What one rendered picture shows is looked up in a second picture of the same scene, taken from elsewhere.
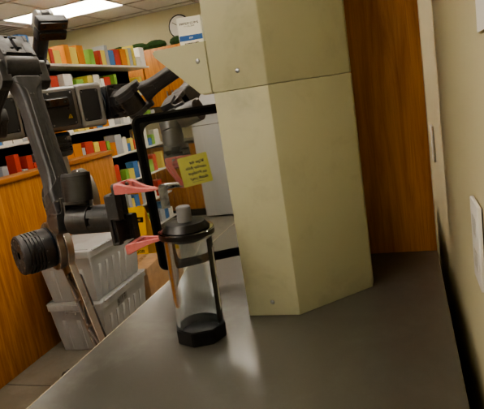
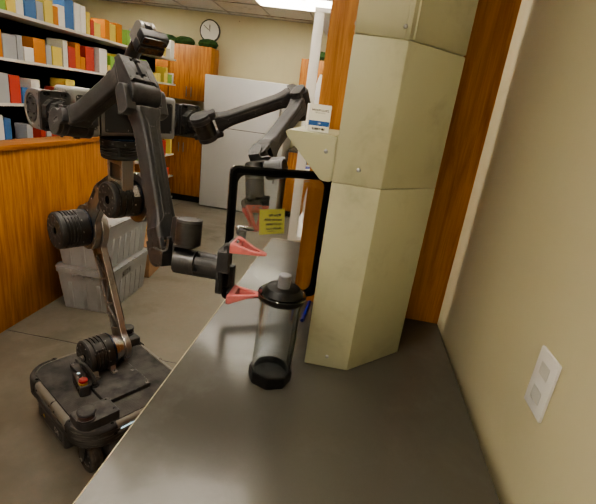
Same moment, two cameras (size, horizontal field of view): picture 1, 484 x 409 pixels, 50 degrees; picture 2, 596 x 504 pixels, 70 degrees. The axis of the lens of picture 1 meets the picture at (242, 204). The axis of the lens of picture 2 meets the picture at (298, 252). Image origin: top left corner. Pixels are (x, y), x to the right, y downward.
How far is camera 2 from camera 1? 0.35 m
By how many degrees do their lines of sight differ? 14
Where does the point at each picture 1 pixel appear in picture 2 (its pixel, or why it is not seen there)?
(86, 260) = not seen: hidden behind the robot
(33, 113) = (151, 146)
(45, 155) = (157, 190)
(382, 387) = (430, 462)
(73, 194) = (186, 240)
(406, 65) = (461, 181)
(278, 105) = (383, 207)
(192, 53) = (323, 142)
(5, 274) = (21, 231)
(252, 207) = (334, 281)
